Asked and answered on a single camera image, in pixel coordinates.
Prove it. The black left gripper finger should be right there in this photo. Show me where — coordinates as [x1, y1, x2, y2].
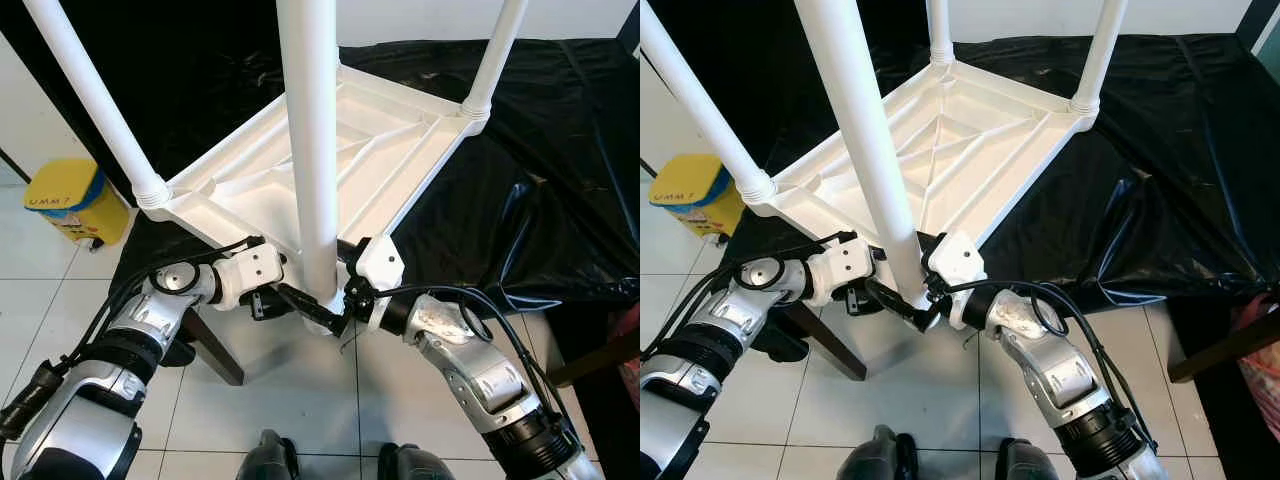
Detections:
[868, 278, 931, 329]
[272, 283, 337, 332]

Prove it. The white plastic table top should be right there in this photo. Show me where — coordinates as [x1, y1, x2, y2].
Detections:
[745, 55, 1099, 331]
[150, 62, 491, 336]

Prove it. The dark grey robot left foot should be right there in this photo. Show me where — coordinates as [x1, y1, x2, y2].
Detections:
[238, 430, 301, 480]
[838, 425, 921, 480]

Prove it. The dark grey robot foot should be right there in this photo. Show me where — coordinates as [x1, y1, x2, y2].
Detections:
[238, 430, 301, 480]
[1000, 438, 1061, 480]
[838, 425, 921, 480]
[378, 443, 456, 480]

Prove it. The dark grey robot right foot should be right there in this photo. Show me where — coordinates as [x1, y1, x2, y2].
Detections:
[378, 443, 456, 480]
[1000, 438, 1061, 480]

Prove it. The yellow storage box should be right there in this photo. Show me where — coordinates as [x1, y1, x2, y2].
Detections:
[648, 152, 746, 239]
[25, 158, 131, 251]

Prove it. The black plastic table cover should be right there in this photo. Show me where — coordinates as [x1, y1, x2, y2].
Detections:
[108, 38, 641, 321]
[720, 33, 1280, 311]

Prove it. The pink patterned bag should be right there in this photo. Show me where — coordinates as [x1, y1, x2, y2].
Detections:
[1235, 295, 1280, 441]
[605, 305, 641, 401]

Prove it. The black door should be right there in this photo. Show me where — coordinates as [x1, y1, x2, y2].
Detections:
[640, 0, 931, 181]
[0, 0, 291, 191]

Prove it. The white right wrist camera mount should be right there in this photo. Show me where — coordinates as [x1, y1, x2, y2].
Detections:
[355, 237, 406, 331]
[925, 230, 986, 326]

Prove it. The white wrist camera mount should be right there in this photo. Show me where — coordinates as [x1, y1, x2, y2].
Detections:
[355, 237, 406, 331]
[212, 242, 286, 311]
[925, 230, 986, 326]
[800, 238, 886, 306]

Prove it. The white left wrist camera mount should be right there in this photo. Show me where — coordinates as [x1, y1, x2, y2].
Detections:
[800, 238, 886, 306]
[212, 242, 286, 311]

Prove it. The dark door frame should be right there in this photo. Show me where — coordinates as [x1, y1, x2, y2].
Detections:
[1250, 0, 1280, 51]

